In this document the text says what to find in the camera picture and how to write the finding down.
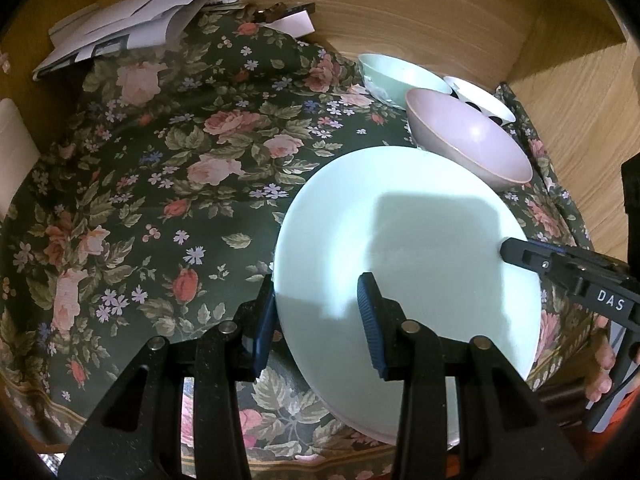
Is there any dark floral tablecloth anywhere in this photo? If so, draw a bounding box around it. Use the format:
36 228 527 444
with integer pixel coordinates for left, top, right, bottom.
0 7 606 480

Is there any pale pink cylindrical bottle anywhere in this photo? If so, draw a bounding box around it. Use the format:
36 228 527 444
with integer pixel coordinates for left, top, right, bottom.
0 97 41 221

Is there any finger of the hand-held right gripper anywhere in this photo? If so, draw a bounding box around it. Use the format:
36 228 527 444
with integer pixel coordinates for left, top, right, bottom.
499 236 566 277
527 240 630 274

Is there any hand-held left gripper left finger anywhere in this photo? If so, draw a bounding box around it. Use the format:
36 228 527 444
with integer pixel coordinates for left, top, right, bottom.
59 274 278 480

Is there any person's right hand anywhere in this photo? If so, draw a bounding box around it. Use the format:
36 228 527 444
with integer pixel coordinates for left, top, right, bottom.
584 327 618 403

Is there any pink bowl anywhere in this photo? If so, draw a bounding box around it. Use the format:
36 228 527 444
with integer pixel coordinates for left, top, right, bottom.
405 87 533 192

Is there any mint green bowl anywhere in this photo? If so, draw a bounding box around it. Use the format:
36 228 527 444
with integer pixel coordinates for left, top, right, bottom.
357 53 453 111

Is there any white card with clip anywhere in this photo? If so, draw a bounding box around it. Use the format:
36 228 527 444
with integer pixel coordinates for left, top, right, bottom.
255 2 317 39

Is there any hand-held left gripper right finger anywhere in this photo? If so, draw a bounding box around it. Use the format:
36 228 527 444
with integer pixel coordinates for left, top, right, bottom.
356 271 583 480

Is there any white bowl with black spots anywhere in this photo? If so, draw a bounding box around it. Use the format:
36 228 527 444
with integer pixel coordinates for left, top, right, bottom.
442 75 516 126

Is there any stack of white papers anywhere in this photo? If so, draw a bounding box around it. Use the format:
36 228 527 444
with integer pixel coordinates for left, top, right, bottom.
32 0 223 81

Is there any mint green plate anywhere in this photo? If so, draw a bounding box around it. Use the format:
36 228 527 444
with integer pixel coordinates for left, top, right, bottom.
274 146 543 441

